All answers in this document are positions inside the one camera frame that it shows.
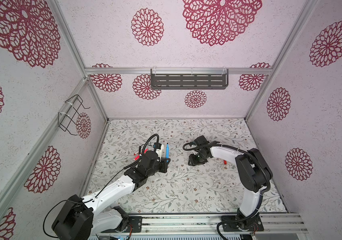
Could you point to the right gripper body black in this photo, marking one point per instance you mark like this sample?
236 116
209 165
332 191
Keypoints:
197 158

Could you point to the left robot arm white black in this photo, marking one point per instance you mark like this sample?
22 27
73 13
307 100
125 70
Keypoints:
82 217

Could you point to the dark grey slotted wall shelf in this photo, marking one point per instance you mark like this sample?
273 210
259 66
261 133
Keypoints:
190 81

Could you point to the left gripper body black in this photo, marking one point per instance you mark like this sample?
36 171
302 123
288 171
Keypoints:
156 168

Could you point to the blue pen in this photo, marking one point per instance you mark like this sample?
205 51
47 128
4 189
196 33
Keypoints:
167 151

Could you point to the black wire wall rack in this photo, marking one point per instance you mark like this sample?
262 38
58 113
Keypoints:
75 121

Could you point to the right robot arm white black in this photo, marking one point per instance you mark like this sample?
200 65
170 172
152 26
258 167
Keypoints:
254 173

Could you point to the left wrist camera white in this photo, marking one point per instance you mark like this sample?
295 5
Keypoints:
159 149

